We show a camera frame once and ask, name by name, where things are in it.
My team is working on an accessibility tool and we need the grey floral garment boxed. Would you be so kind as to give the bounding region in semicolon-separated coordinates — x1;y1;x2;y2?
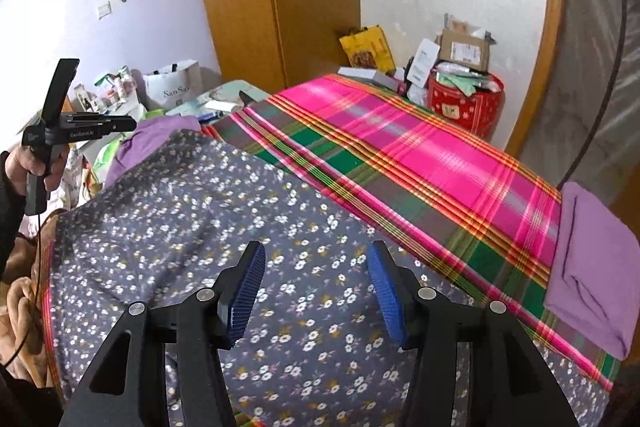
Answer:
50;129;616;427

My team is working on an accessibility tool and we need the red patterned container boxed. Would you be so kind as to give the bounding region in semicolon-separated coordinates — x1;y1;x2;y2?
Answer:
427;74;506;140

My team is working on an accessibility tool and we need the cluster of cosmetic bottles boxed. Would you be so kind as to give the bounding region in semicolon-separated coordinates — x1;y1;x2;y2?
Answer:
75;67;143;110

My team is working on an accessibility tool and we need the green packet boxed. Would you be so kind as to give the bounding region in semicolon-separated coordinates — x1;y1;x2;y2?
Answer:
92;139;123;180

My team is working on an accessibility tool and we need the yellow paper bag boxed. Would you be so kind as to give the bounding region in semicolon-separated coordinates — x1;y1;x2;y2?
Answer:
339;26;396;72

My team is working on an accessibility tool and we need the white paper shopping bag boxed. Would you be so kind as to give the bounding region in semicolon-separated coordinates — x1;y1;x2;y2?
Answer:
142;59;203;112

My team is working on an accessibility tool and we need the white carton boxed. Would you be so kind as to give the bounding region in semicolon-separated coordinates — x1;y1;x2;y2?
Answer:
405;38;441;88

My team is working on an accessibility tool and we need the wooden door frame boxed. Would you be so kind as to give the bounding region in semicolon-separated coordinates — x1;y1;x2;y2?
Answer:
505;0;566;158

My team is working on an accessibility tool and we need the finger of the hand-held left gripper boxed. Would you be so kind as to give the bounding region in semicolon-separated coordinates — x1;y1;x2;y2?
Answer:
62;114;137;140

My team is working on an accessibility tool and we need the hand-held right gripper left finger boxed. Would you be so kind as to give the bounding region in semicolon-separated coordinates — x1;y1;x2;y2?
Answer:
60;241;267;427

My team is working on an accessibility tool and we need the person's left hand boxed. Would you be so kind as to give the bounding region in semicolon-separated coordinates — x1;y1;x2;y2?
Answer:
0;147;68;198

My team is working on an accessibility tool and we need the clear plastic door curtain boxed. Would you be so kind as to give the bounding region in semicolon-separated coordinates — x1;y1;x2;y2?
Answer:
520;0;640;208

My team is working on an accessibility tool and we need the person's left forearm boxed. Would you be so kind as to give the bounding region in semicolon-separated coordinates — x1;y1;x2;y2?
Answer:
0;177;28;293

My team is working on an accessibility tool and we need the crumpled purple cloth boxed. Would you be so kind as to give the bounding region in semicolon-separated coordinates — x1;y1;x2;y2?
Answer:
110;114;201;188

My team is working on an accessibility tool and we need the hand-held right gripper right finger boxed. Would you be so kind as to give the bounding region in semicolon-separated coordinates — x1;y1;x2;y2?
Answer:
367;239;578;427

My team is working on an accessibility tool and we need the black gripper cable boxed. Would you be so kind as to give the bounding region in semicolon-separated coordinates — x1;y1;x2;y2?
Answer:
0;212;43;365

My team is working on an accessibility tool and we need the pink green plaid blanket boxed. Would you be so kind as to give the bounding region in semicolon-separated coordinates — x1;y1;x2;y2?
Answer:
42;74;621;427

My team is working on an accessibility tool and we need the folded purple cloth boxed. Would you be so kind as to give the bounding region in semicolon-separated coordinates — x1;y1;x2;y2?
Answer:
542;182;640;362

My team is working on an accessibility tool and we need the cardboard box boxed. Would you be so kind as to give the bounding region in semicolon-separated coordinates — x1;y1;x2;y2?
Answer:
435;14;498;75

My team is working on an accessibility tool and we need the brown fleece blanket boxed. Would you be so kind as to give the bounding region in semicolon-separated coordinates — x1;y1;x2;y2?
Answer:
0;207;63;393

